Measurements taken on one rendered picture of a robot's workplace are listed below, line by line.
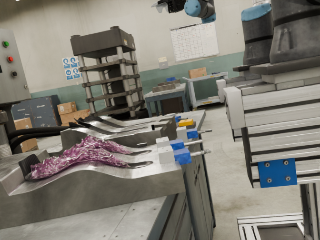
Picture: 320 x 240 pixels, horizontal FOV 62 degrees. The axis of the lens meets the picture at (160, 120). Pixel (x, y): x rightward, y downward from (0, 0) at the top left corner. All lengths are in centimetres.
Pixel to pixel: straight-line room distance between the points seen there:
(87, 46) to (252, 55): 409
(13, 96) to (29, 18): 713
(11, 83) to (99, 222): 118
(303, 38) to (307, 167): 32
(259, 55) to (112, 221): 85
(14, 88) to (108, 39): 342
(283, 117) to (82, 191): 48
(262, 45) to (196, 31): 625
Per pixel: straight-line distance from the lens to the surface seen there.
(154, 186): 60
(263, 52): 115
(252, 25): 118
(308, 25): 69
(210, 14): 142
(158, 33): 743
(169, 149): 65
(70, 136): 101
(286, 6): 70
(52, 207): 65
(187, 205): 113
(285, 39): 69
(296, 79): 67
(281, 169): 75
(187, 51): 732
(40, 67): 845
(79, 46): 508
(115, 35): 488
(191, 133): 99
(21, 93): 166
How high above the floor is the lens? 106
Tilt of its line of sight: 9 degrees down
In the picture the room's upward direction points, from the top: 11 degrees counter-clockwise
